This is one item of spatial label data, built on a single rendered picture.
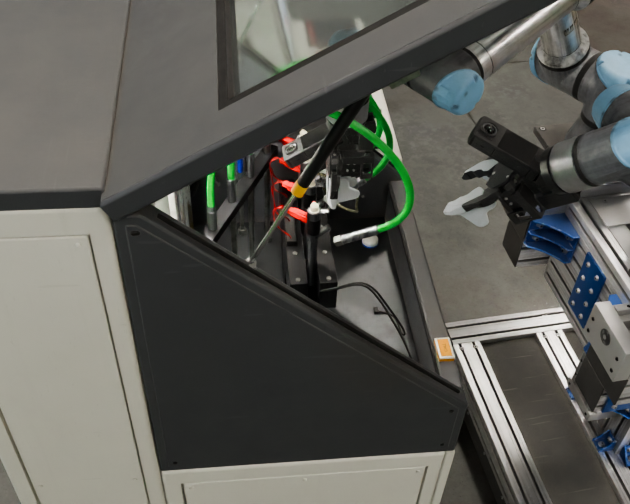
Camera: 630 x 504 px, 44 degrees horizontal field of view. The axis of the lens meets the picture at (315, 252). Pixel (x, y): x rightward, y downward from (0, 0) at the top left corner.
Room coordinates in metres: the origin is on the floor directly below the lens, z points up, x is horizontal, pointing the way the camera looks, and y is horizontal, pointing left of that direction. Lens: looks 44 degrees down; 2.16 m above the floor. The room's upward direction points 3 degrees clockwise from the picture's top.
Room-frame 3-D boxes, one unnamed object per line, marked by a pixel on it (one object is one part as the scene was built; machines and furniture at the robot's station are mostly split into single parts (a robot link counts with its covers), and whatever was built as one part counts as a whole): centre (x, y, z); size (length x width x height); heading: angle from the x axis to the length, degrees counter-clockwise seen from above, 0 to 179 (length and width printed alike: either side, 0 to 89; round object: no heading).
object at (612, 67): (1.55, -0.66, 1.20); 0.13 x 0.12 x 0.14; 42
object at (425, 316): (1.19, -0.23, 0.87); 0.62 x 0.04 x 0.16; 8
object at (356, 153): (1.17, -0.05, 1.29); 0.09 x 0.08 x 0.12; 98
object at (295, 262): (1.28, 0.02, 0.91); 0.34 x 0.10 x 0.15; 8
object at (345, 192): (1.15, -0.05, 1.19); 0.06 x 0.03 x 0.09; 98
